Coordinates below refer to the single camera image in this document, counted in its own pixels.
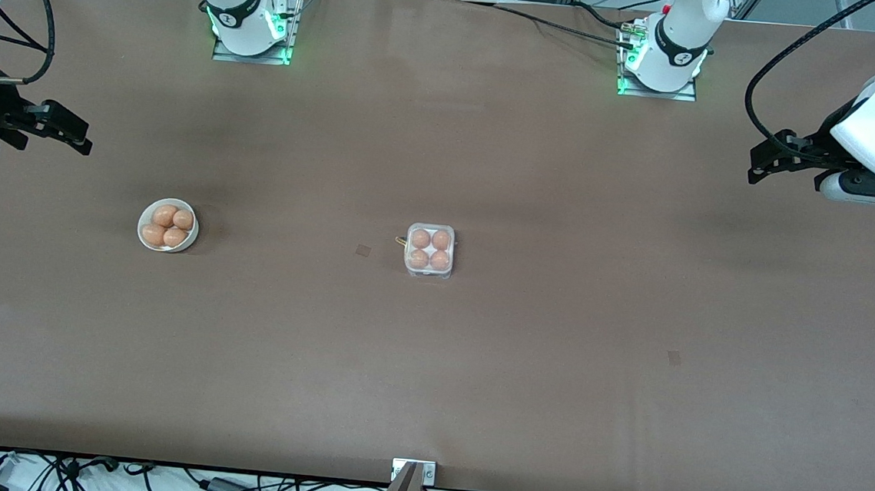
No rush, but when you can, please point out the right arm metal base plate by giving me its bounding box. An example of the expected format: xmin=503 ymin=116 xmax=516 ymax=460
xmin=212 ymin=0 xmax=299 ymax=67

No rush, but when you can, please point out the small metal clamp bracket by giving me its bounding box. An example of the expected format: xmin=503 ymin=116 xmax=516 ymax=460
xmin=391 ymin=458 xmax=437 ymax=486

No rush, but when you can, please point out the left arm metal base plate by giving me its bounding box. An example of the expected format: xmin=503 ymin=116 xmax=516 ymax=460
xmin=615 ymin=15 xmax=703 ymax=103

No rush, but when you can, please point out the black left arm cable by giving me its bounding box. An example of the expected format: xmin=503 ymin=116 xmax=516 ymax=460
xmin=742 ymin=0 xmax=875 ymax=164

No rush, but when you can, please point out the clear plastic egg box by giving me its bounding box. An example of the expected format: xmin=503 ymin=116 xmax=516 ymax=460
xmin=403 ymin=222 xmax=456 ymax=280

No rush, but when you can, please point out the white bowl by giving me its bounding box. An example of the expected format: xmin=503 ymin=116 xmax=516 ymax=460
xmin=135 ymin=195 xmax=202 ymax=255

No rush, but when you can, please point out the black cable tangle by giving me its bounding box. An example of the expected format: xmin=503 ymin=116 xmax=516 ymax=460
xmin=12 ymin=450 xmax=119 ymax=491

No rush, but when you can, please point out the thick black cable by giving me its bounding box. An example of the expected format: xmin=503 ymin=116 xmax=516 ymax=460
xmin=452 ymin=0 xmax=640 ymax=52

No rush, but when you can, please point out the thin black cable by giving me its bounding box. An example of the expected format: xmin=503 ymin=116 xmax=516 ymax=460
xmin=572 ymin=1 xmax=640 ymax=33

